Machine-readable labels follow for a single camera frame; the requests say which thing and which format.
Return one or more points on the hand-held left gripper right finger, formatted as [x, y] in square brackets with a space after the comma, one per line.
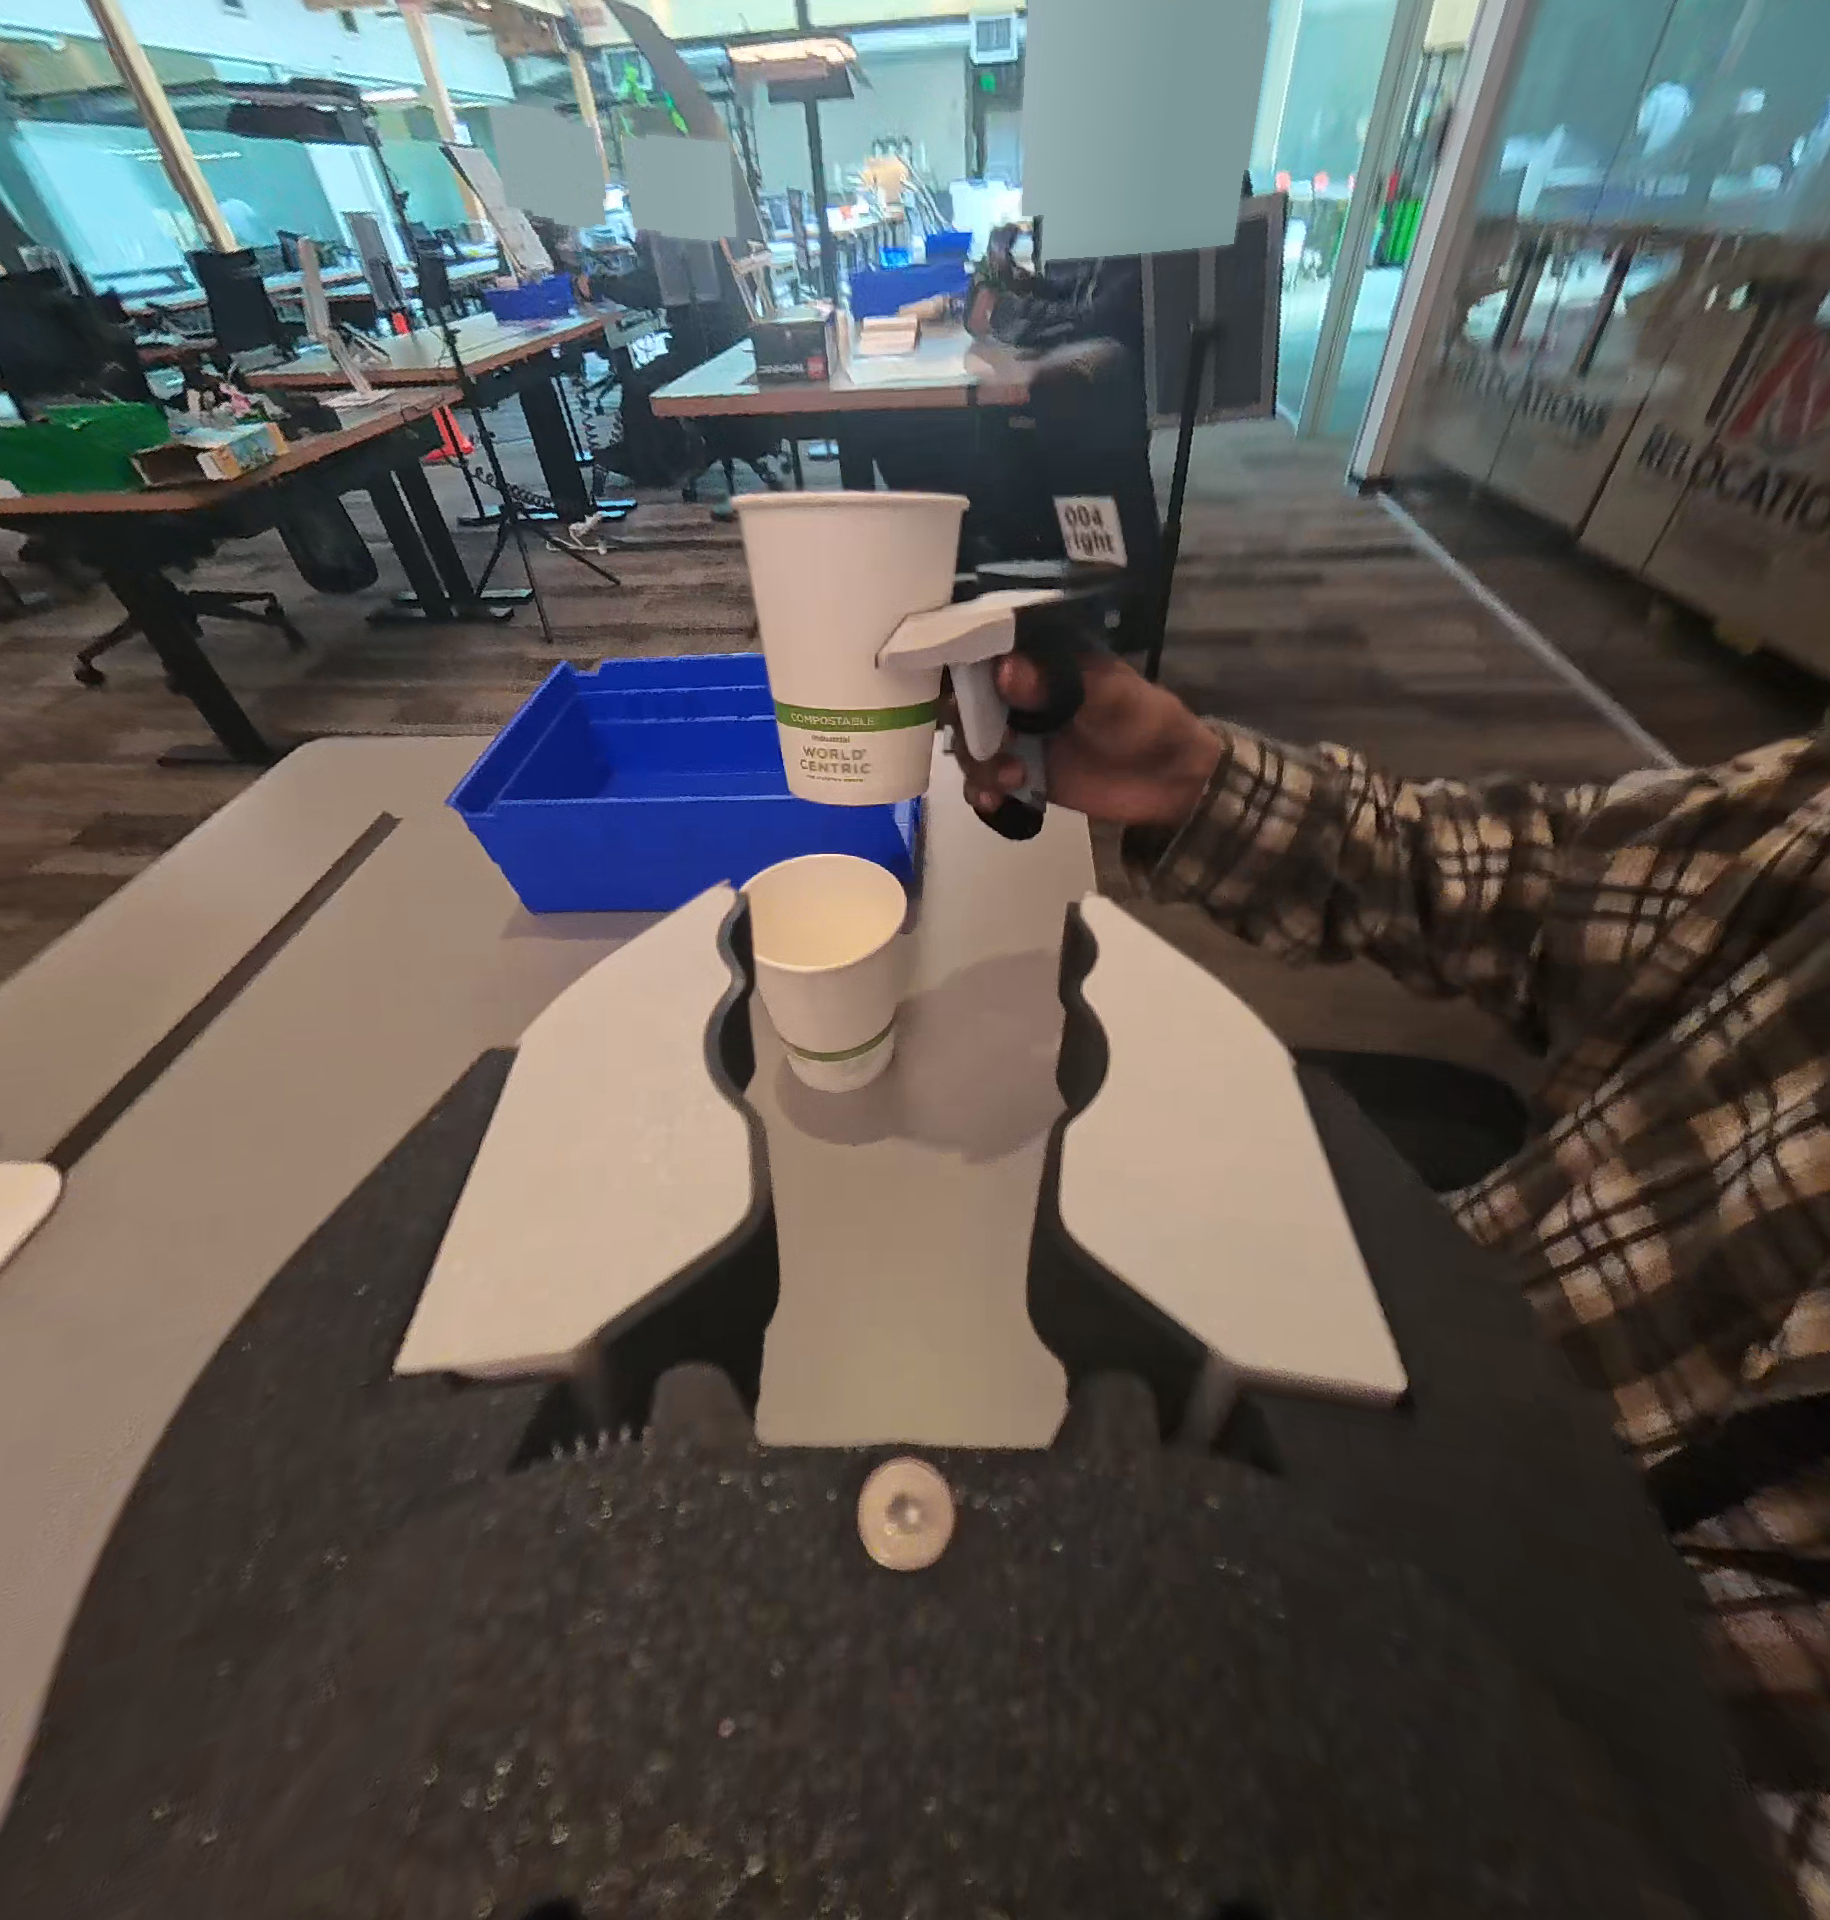
[1231, 1230]

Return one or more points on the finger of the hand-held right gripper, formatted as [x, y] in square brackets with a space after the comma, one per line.
[946, 632]

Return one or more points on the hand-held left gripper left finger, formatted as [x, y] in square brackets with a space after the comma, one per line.
[586, 1200]

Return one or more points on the white paper cup green band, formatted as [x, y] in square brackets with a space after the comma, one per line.
[826, 961]
[841, 601]

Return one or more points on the blue plastic bin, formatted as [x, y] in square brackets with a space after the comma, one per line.
[616, 840]
[532, 300]
[908, 276]

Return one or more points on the person's right forearm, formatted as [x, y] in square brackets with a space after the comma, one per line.
[1456, 886]

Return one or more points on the person's right hand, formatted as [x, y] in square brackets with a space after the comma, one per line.
[1125, 751]

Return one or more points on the black chair armrest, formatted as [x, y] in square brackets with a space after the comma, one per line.
[1426, 1117]

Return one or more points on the wood-edged office desk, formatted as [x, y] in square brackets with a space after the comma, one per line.
[855, 393]
[451, 351]
[330, 436]

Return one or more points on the black printed box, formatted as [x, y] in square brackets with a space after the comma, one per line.
[792, 351]

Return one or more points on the grey mesh panel stand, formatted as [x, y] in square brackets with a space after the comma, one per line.
[1246, 315]

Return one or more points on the black tripod light stand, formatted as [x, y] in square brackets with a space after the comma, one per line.
[518, 525]

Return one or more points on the black pole stand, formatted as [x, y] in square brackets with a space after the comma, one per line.
[812, 151]

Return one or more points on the orange traffic cone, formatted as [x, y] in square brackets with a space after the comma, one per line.
[451, 437]

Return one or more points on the black mesh basket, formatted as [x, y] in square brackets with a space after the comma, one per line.
[327, 547]

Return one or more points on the small printed carton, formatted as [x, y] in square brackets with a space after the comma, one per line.
[218, 452]

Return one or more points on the green plastic crate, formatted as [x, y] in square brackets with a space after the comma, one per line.
[60, 451]

